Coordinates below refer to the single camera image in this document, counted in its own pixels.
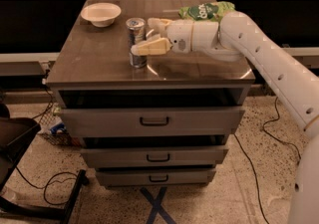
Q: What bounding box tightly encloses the wire basket with items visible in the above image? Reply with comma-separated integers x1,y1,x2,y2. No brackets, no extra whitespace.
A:
39,104,80,146

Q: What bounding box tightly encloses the top grey drawer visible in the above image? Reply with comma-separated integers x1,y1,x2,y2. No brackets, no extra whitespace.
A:
61,107,244,137

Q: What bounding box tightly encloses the silver blue redbull can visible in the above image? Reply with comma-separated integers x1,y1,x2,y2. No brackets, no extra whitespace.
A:
126,18,147,69

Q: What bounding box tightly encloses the grey drawer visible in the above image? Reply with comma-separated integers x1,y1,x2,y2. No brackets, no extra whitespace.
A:
61,107,244,137
96,168,216,187
81,145,228,168

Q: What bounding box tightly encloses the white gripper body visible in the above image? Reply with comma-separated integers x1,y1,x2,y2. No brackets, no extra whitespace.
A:
166,20,193,53

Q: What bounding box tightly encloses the middle grey drawer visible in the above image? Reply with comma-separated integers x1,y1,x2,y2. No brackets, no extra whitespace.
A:
81,145,228,168

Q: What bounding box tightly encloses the black floor cable right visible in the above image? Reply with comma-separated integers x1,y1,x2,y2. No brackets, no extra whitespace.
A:
232,97,302,224

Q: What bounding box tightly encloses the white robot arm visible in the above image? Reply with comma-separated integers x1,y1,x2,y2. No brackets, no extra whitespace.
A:
131,11,319,224

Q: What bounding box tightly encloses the bottom grey drawer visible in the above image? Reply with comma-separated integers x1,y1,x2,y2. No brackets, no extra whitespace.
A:
96,168,216,187

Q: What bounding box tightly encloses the grey drawer cabinet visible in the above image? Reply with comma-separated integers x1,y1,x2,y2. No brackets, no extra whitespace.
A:
47,0,254,173

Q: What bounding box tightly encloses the black chair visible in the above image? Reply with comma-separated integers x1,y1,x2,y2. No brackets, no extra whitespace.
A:
0,102,88,224

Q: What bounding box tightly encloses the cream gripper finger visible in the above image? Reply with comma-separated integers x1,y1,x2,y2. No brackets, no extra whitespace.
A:
131,38,171,56
148,18,171,37

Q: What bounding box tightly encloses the green snack bag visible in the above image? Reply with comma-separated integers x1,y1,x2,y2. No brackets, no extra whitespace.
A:
178,1,235,22

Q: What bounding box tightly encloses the white paper bowl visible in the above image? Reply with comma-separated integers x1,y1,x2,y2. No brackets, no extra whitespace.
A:
81,3,122,28

